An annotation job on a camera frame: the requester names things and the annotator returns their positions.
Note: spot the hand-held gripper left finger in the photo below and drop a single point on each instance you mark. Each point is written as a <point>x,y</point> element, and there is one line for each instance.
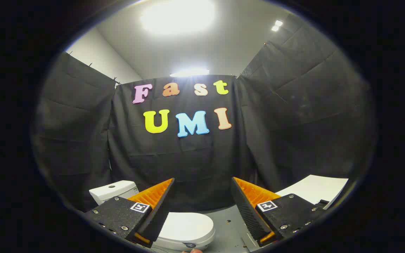
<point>155,211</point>

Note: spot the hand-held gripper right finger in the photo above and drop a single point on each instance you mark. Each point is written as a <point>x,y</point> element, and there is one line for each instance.
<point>246,211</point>

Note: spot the white toilet lid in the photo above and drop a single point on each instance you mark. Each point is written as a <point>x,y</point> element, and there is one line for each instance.
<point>188,226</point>

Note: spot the white toilet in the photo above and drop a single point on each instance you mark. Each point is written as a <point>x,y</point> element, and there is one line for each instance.
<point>113,191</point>

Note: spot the black backdrop cloth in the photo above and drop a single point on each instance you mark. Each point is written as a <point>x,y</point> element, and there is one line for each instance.
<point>195,158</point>

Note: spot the grey cabinet with white top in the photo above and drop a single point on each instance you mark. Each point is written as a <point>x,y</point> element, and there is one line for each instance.
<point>315,189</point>

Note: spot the ceiling light strip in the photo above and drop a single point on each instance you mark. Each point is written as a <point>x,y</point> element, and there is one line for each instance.
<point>189,72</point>

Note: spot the small ceiling light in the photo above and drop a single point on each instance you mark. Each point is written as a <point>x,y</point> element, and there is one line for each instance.
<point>277,25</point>

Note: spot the large ceiling light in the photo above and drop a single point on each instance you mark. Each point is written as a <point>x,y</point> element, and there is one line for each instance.
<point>178,15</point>

